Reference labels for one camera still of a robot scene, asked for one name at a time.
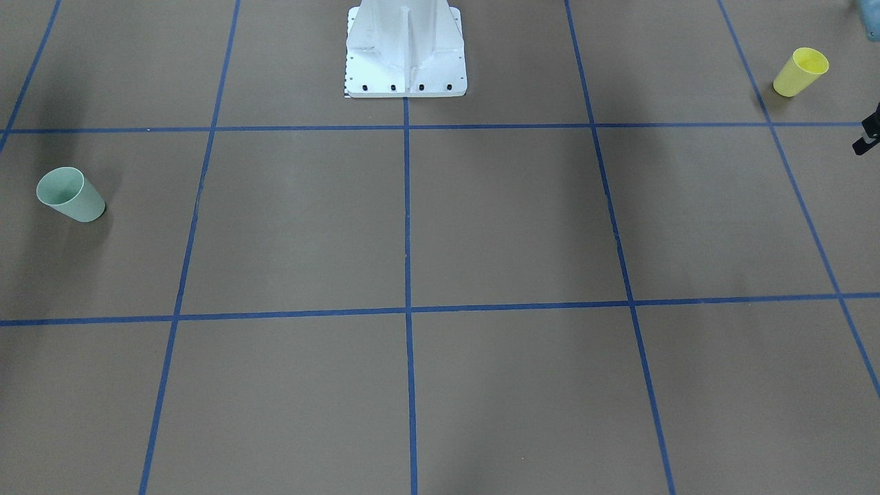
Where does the yellow plastic cup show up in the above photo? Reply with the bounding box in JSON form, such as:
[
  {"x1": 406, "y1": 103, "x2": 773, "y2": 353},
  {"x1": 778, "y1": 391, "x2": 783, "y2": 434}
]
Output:
[{"x1": 772, "y1": 47, "x2": 830, "y2": 98}]

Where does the green plastic cup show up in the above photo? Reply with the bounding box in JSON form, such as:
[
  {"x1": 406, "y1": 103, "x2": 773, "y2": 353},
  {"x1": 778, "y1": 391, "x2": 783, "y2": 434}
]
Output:
[{"x1": 36, "y1": 166, "x2": 107, "y2": 223}]

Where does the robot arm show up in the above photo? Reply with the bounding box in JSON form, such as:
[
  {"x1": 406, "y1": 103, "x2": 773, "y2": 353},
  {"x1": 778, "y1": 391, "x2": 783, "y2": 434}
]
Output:
[{"x1": 852, "y1": 1, "x2": 879, "y2": 156}]

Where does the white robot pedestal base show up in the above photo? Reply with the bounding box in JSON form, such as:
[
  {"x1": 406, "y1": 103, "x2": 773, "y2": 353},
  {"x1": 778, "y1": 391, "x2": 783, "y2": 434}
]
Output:
[{"x1": 344, "y1": 1, "x2": 468, "y2": 98}]

